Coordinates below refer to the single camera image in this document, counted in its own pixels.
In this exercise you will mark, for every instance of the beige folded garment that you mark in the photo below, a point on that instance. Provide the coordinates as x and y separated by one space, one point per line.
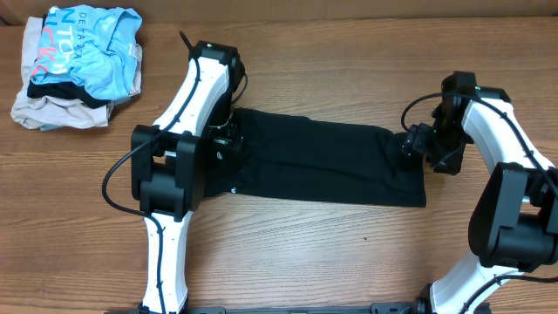
49 112

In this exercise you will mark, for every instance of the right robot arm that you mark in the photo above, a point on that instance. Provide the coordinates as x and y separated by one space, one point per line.
513 229

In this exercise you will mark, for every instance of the black t-shirt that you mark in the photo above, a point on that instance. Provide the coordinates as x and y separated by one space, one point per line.
297 158

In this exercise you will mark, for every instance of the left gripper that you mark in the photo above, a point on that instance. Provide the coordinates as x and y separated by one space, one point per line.
230 138

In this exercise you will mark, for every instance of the light blue printed shirt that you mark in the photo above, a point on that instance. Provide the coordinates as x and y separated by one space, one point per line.
92 48

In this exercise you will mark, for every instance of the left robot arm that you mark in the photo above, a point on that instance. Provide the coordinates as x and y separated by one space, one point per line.
168 175

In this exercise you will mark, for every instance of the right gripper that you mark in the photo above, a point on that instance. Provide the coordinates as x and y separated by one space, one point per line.
415 139

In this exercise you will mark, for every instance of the folded black garment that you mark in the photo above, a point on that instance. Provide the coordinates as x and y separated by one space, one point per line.
67 91

